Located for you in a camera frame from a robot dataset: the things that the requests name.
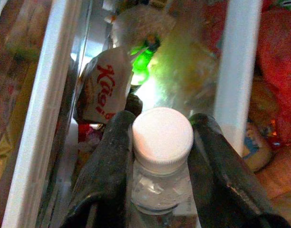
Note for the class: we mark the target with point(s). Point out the white packet with red lettering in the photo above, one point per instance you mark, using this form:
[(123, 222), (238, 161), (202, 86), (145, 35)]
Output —
[(105, 83)]

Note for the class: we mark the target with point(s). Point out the green glass bottle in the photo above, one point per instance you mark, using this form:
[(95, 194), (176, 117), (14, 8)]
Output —
[(143, 61)]

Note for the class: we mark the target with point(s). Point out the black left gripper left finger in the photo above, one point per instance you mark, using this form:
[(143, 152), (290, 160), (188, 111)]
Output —
[(105, 171)]

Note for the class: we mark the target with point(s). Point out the yellow blue printed packet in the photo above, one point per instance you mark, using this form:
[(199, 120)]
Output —
[(257, 147)]

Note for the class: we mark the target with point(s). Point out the white fridge shelf rail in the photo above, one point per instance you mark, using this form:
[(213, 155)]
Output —
[(238, 71), (43, 107)]

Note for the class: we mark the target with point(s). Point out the clear bottle with white cap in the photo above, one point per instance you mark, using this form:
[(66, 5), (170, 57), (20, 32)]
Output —
[(162, 135)]

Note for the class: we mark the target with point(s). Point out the red plastic bag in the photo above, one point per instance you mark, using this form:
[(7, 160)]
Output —
[(281, 64)]

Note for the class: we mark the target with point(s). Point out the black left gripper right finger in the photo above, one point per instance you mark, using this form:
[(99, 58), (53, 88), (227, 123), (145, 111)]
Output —
[(221, 180)]

